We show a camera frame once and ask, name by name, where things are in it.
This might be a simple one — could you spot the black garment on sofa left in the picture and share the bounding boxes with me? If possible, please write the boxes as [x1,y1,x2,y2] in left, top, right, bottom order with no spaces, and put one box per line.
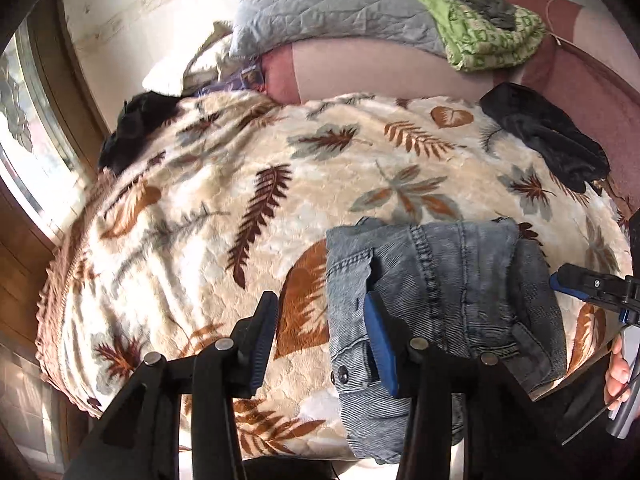
[96,91,180,176]

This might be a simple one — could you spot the wooden stained glass door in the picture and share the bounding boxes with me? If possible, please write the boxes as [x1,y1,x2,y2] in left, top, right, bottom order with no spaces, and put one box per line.
[1,0,103,479]

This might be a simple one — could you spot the green patterned folded blanket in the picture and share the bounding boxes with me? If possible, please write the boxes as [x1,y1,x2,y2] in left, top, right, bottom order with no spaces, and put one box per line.
[418,0,547,73]

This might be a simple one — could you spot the black garment on sofa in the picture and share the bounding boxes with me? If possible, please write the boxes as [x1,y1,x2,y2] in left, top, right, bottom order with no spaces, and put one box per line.
[96,91,180,176]
[480,82,611,193]

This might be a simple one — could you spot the grey quilted pillow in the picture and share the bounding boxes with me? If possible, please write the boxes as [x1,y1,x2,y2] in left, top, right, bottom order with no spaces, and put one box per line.
[230,0,446,58]

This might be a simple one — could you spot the leaf pattern blanket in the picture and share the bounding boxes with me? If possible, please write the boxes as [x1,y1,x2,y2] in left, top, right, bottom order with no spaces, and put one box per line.
[36,91,631,459]

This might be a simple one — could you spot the grey denim pants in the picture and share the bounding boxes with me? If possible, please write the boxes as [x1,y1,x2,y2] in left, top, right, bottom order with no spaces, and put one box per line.
[326,218,567,464]

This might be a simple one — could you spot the person right hand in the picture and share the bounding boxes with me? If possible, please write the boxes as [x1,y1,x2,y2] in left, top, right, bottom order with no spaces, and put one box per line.
[603,336,630,412]

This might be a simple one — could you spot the black garment on sofa right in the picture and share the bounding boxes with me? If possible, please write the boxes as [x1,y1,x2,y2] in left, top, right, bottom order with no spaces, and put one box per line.
[480,82,611,193]

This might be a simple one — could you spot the dark grey crumpled garment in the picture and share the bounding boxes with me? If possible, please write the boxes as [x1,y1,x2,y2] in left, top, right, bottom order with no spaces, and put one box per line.
[459,0,516,32]

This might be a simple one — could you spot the white cream pillow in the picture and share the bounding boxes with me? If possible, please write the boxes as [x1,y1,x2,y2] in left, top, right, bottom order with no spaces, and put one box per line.
[142,21,241,96]

